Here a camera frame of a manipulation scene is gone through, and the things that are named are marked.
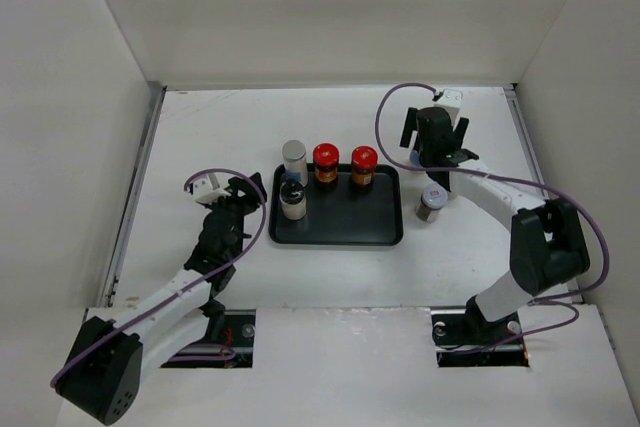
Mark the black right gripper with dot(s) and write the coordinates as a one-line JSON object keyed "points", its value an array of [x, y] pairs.
{"points": [[411, 125]]}

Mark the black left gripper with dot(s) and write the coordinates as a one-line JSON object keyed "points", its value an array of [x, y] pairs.
{"points": [[250, 191]]}

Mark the white lid blue label shaker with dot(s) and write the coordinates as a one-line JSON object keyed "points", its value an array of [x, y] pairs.
{"points": [[414, 161]]}

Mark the black knob grinder bottle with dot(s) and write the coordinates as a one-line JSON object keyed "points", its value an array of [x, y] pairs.
{"points": [[293, 199]]}

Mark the silver lid blue label shaker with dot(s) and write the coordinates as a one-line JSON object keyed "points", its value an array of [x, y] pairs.
{"points": [[294, 161]]}

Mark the red lid sauce jar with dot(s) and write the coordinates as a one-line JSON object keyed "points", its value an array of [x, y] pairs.
{"points": [[326, 162], [364, 161]]}

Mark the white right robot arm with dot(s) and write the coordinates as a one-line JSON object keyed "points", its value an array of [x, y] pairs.
{"points": [[547, 245]]}

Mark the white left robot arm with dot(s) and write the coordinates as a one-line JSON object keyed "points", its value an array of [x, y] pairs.
{"points": [[110, 357]]}

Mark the black plastic tray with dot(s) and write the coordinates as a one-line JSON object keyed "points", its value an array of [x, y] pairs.
{"points": [[343, 216]]}

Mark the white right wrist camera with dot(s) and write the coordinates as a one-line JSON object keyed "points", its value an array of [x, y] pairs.
{"points": [[450, 100]]}

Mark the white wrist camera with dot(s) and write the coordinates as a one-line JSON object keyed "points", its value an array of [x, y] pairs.
{"points": [[205, 189], [450, 100]]}

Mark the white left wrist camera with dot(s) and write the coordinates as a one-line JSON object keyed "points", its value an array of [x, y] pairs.
{"points": [[205, 189]]}

